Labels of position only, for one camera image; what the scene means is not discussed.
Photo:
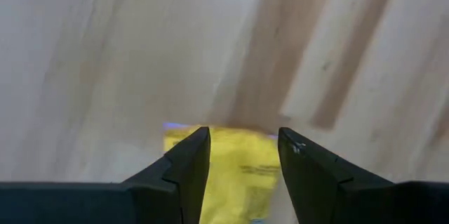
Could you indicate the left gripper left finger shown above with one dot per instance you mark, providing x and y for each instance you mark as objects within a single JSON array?
[{"x": 158, "y": 199}]

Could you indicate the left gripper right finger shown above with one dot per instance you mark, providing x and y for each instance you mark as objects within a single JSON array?
[{"x": 333, "y": 199}]

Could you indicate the yellow candy packet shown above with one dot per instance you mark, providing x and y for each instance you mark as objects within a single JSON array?
[{"x": 242, "y": 182}]

